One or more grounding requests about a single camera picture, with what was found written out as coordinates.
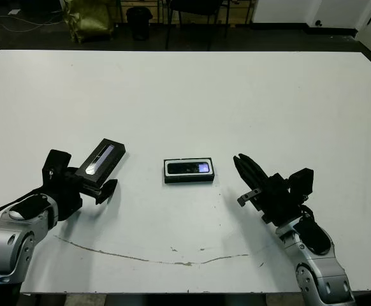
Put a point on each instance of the black left wrist camera housing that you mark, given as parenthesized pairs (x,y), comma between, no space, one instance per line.
(56,164)

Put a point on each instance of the black waste bin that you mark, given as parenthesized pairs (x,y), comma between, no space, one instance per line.
(138,22)

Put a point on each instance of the black box base white insert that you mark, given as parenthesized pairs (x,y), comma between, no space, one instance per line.
(188,179)

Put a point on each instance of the black office chair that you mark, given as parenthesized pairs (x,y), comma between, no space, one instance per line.
(195,4)

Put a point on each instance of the yellow-green plastic bag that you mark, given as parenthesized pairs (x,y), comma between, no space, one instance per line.
(90,20)

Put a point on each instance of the black printed box lid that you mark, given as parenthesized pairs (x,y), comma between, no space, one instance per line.
(104,159)

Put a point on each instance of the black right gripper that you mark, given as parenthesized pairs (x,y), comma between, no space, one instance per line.
(278,201)

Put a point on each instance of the black oblong camera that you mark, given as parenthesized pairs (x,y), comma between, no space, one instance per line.
(185,168)

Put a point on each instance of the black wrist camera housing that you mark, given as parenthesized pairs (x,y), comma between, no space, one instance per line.
(301,183)
(56,164)

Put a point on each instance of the black door stop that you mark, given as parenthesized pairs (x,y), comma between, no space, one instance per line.
(317,22)

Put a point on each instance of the white paper sheet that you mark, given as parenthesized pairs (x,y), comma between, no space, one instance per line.
(14,12)

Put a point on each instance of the black right wrist camera housing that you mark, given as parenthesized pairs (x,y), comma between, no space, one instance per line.
(301,183)

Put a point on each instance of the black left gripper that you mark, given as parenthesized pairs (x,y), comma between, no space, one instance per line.
(67,197)

